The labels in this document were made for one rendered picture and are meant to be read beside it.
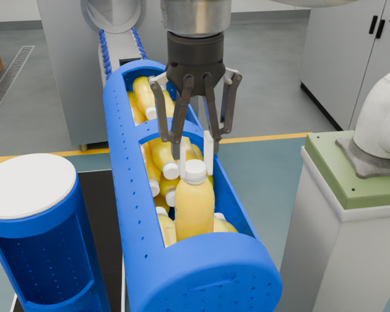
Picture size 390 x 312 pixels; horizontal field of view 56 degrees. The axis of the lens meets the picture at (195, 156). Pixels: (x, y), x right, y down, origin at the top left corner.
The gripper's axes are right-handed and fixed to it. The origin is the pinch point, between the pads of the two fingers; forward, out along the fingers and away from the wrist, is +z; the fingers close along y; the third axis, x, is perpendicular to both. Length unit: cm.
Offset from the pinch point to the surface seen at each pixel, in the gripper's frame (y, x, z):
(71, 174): 26, -44, 33
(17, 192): 40, -40, 33
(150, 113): 1, -50, 19
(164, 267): 7.2, 8.1, 15.6
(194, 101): -34, -131, 60
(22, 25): 114, -528, 120
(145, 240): 9.4, 0.2, 17.2
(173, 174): -0.3, -21.9, 20.9
